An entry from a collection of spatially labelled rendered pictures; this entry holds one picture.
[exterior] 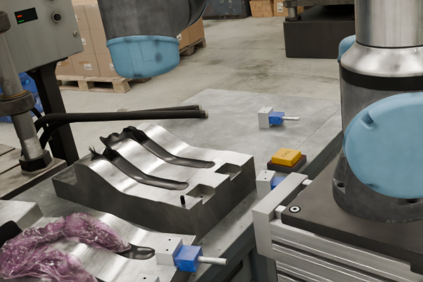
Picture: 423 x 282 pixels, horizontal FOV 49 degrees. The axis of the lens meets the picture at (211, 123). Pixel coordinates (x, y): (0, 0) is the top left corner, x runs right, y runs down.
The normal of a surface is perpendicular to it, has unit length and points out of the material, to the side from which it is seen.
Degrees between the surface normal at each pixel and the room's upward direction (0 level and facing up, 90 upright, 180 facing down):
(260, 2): 96
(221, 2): 90
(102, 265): 27
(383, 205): 72
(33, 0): 90
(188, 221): 90
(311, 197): 0
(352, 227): 0
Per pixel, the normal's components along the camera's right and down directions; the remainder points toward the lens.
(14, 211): -0.15, -0.92
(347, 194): -0.88, 0.01
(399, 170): -0.20, 0.51
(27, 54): 0.80, 0.11
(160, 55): 0.55, 0.28
